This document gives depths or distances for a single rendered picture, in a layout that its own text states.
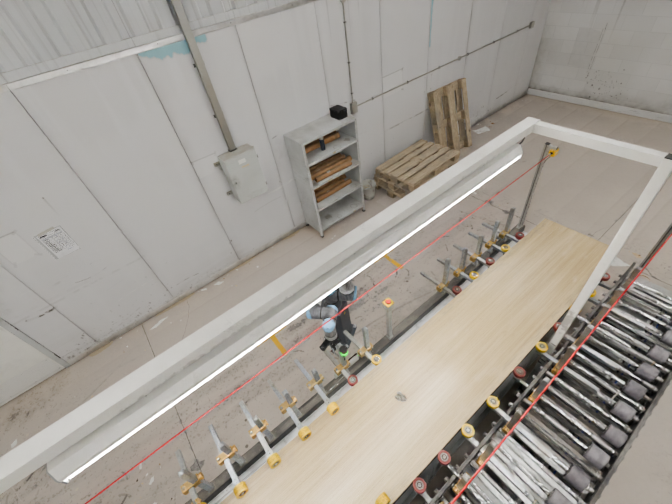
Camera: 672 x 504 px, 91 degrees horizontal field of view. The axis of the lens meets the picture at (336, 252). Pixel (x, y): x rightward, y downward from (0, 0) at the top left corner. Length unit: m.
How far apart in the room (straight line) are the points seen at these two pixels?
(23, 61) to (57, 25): 0.39
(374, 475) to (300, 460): 0.49
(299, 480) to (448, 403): 1.12
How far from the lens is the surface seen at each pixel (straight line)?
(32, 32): 3.84
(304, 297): 1.30
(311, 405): 2.91
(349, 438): 2.59
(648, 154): 2.10
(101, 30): 3.87
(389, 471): 2.53
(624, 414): 3.10
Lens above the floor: 3.38
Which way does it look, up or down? 44 degrees down
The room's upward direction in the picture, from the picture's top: 11 degrees counter-clockwise
